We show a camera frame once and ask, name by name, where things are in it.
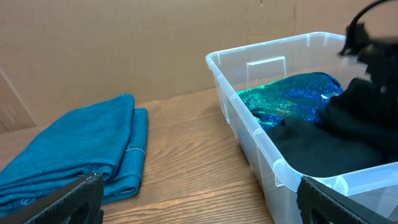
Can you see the folded blue denim jeans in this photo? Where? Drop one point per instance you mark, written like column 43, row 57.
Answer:
column 108, row 138

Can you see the blue sequin garment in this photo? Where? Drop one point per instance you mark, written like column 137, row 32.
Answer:
column 299, row 96

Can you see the black garment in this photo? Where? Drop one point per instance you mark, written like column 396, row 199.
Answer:
column 365, row 112
column 313, row 151

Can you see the clear plastic storage bin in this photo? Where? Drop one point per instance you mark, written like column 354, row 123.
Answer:
column 253, row 65

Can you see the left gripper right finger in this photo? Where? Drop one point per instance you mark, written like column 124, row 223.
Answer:
column 319, row 204

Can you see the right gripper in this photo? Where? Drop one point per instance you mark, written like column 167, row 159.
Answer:
column 379, row 54

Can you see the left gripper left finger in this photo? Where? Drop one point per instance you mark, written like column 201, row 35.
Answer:
column 76, row 203

